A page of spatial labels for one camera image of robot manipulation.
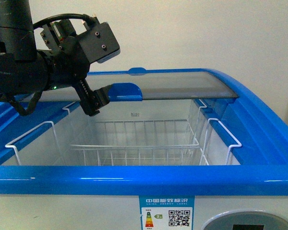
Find black camera cable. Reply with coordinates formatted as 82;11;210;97
32;13;98;31

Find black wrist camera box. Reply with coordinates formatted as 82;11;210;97
76;22;120;64

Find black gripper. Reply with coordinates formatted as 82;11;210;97
39;19;113;116

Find oval grey control panel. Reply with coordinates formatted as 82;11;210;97
201;210;288;230

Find rear glass lid blue handle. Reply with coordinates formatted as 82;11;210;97
87;67;207;76

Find sliding glass lid blue handle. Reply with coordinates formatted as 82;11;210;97
14;73;238;103

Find white wire freezer basket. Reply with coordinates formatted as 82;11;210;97
3;99;242;166

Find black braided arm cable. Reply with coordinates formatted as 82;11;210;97
1;90;44;117

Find white blue chest freezer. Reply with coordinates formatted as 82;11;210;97
0;69;288;230

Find blue energy label sticker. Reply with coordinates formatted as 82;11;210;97
139;195;195;230

